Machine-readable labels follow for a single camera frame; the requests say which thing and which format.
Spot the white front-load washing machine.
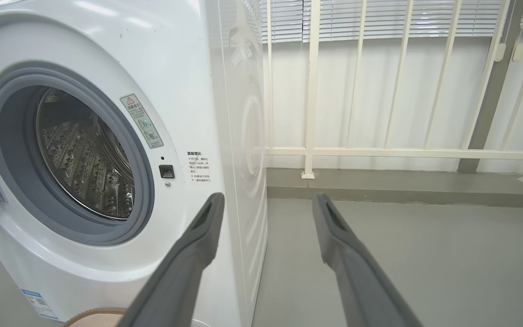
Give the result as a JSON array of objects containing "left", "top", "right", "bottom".
[{"left": 0, "top": 0, "right": 269, "bottom": 327}]

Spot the cream metal railing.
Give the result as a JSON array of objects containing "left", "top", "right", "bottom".
[{"left": 261, "top": 0, "right": 523, "bottom": 186}]

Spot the grey warning label sticker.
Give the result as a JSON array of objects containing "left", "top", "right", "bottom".
[{"left": 120, "top": 93, "right": 164, "bottom": 149}]

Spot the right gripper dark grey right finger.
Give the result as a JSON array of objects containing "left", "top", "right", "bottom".
[{"left": 311, "top": 193, "right": 423, "bottom": 327}]

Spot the cream perforated laundry basket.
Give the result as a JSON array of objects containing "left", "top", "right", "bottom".
[{"left": 62, "top": 307, "right": 212, "bottom": 327}]

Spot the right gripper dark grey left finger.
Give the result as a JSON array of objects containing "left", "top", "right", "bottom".
[{"left": 116, "top": 192, "right": 226, "bottom": 327}]

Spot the blue energy label sticker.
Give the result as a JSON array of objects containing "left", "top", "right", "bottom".
[{"left": 21, "top": 289, "right": 59, "bottom": 321}]

